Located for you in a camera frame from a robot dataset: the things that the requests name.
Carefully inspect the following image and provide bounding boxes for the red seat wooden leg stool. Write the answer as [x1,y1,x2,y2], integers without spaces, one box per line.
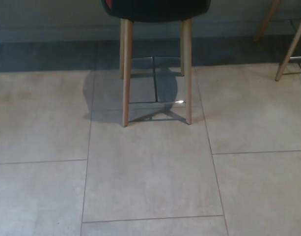
[101,0,212,128]

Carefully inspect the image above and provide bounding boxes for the wooden leg bar stool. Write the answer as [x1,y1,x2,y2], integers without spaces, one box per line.
[253,0,301,82]

